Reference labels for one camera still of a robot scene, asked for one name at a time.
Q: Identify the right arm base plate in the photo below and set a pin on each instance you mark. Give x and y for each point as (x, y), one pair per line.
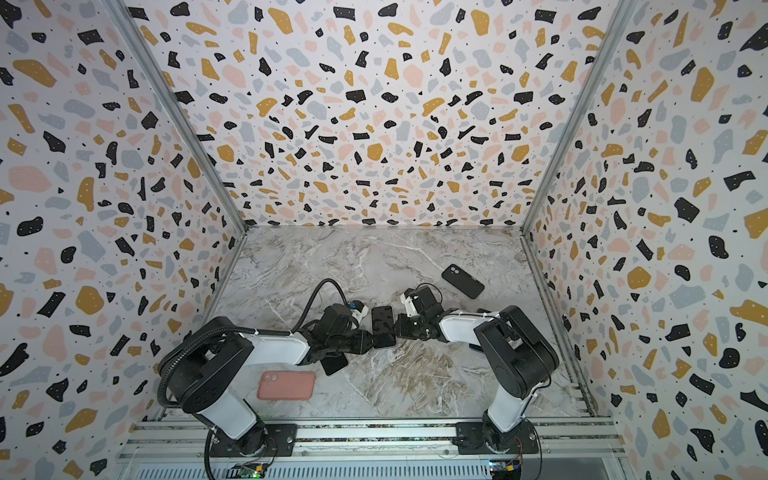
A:
(483, 438)

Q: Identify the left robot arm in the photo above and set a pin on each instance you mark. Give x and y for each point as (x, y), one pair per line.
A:
(196, 376)

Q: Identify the silver edged phone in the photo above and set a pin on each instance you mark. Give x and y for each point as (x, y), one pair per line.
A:
(334, 363)

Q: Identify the right circuit board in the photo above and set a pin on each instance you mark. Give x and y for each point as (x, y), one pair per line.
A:
(505, 469)

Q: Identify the pink phone case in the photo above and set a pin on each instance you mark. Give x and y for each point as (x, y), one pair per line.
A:
(286, 385)

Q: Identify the black phone case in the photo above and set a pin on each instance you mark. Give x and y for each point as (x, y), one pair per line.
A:
(463, 281)

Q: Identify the left circuit board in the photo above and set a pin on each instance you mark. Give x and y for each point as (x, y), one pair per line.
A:
(251, 470)

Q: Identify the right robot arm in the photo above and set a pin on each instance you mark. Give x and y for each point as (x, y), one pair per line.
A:
(520, 357)

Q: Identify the purple edged phone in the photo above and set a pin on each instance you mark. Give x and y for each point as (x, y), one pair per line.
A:
(382, 327)

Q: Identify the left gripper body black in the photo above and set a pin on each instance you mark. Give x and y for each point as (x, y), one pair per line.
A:
(343, 344)

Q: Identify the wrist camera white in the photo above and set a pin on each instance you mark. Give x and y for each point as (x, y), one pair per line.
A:
(407, 300)
(358, 310)

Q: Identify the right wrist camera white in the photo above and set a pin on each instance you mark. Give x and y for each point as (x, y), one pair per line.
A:
(407, 300)

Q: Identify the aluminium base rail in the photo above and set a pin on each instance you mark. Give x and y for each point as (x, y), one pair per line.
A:
(570, 448)

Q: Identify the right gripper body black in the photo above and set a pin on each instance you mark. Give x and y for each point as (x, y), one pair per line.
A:
(399, 327)

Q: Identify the circuit board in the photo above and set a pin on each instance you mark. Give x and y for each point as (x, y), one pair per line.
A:
(505, 469)
(251, 470)

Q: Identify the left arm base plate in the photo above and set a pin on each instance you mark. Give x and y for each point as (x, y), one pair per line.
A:
(263, 441)

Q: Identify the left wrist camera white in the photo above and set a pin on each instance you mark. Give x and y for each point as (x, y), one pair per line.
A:
(358, 310)

